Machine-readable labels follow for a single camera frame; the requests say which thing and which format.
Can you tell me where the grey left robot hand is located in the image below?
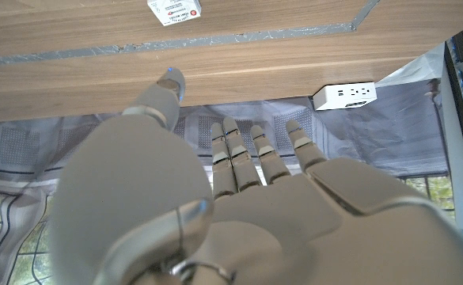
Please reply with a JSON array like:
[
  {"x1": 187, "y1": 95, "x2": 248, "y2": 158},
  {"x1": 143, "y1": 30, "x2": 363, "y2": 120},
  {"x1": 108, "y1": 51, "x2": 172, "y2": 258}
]
[{"x1": 47, "y1": 66, "x2": 463, "y2": 285}]

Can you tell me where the white matchbox with red print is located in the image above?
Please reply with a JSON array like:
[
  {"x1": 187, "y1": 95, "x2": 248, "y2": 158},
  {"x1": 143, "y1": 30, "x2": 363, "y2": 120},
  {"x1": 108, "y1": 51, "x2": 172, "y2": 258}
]
[{"x1": 146, "y1": 0, "x2": 203, "y2": 27}]

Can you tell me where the white power strip box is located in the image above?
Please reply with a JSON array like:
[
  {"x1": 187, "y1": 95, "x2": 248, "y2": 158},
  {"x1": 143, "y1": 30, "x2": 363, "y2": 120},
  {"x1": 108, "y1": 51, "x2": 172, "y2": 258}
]
[{"x1": 312, "y1": 82, "x2": 378, "y2": 112}]

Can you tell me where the printed window backdrop cloth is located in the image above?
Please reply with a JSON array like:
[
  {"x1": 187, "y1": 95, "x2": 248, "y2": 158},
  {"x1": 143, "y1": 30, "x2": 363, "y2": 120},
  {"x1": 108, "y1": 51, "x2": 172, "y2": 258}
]
[{"x1": 0, "y1": 41, "x2": 457, "y2": 285}]

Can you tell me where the white upright panel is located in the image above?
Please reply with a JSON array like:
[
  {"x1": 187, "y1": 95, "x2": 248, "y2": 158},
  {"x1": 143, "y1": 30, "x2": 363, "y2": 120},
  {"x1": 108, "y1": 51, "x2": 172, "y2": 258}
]
[{"x1": 438, "y1": 63, "x2": 463, "y2": 253}]

